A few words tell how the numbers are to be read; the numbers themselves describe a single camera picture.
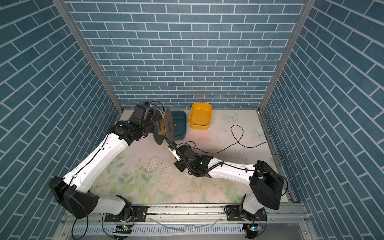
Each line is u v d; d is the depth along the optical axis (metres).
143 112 0.54
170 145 0.69
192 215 0.75
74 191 0.38
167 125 0.71
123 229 0.72
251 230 0.72
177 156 0.70
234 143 1.02
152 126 0.68
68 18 0.74
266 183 0.43
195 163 0.61
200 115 1.16
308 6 0.71
